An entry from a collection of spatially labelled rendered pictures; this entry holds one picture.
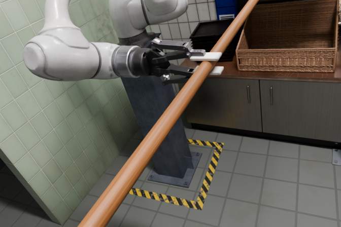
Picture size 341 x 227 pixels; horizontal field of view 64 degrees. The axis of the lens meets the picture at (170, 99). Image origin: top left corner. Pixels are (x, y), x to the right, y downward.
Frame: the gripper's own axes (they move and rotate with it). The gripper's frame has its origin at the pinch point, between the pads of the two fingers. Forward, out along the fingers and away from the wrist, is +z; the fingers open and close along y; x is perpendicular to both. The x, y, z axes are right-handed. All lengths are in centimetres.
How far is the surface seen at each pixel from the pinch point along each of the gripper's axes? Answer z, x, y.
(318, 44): 19, -136, 61
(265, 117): -9, -95, 96
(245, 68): -20, -99, 59
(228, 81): -31, -95, 68
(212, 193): -32, -42, 120
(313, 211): 26, -48, 119
